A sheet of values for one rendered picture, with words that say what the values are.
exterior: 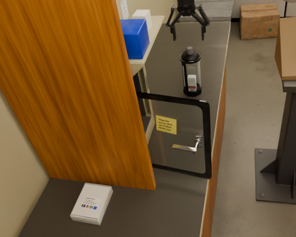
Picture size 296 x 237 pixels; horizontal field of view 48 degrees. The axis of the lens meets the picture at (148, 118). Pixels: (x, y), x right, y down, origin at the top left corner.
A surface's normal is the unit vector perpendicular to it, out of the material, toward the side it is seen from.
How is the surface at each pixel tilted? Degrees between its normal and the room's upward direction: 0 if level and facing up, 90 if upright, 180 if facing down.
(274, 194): 0
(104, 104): 90
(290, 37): 44
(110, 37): 90
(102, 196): 0
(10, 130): 90
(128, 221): 0
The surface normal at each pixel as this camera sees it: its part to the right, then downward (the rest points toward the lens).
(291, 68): -0.18, -0.04
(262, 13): -0.15, -0.77
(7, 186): 0.96, 0.06
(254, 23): -0.16, 0.66
